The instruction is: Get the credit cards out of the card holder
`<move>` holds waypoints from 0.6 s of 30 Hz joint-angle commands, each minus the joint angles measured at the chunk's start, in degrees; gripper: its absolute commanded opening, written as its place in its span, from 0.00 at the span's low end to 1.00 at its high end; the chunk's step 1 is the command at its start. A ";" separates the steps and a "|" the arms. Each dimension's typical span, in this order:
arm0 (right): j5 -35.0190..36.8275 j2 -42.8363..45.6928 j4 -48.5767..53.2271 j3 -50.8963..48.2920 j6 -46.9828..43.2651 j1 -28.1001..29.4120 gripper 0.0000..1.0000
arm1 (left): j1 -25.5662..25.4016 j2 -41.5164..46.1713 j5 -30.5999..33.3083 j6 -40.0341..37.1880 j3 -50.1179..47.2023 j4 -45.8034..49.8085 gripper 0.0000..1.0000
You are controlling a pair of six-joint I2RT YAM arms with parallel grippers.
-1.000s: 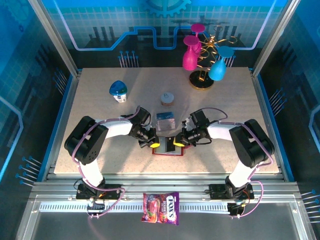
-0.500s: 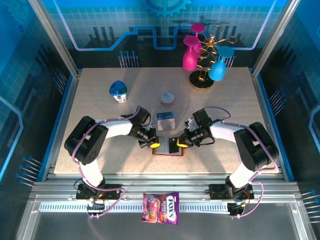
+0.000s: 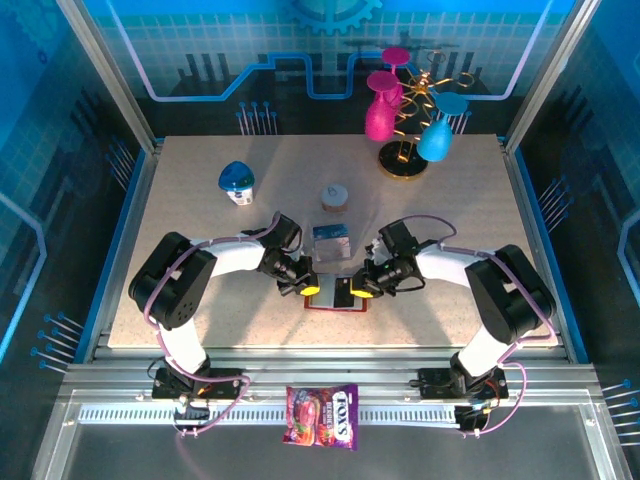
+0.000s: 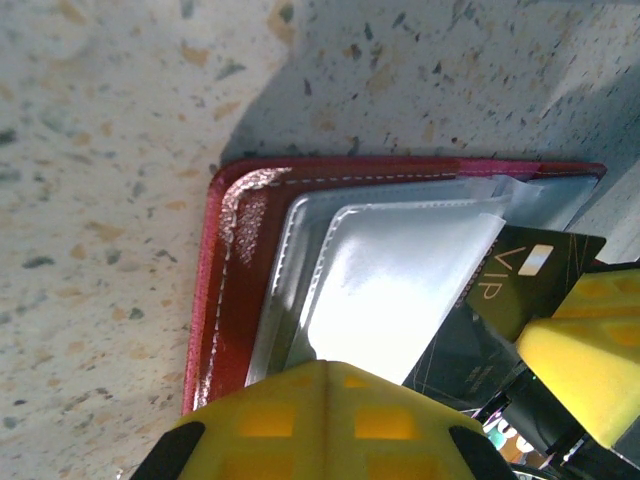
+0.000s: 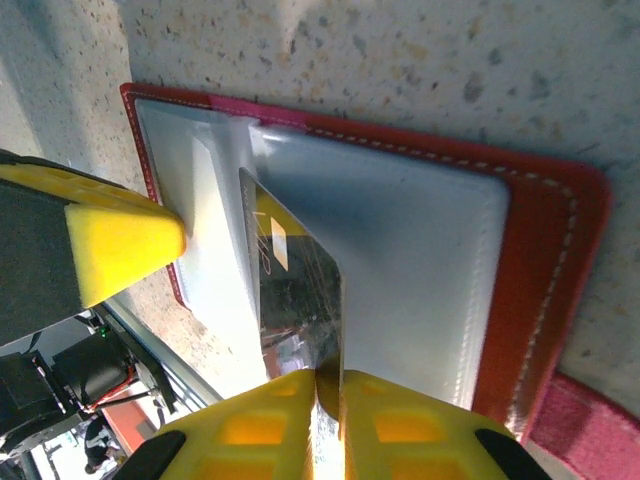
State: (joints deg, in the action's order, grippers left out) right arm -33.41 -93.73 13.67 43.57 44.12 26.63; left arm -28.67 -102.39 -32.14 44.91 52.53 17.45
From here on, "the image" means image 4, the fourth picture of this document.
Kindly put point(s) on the red leather card holder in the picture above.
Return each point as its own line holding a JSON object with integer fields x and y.
{"x": 240, "y": 300}

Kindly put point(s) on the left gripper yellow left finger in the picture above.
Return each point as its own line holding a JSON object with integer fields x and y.
{"x": 260, "y": 450}

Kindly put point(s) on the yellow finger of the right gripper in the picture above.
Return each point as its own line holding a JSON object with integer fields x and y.
{"x": 545, "y": 415}
{"x": 590, "y": 370}

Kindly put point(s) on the black VIP credit card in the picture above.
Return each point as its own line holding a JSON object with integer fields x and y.
{"x": 505, "y": 280}

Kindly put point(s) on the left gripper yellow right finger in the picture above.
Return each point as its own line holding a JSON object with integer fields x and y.
{"x": 390, "y": 450}

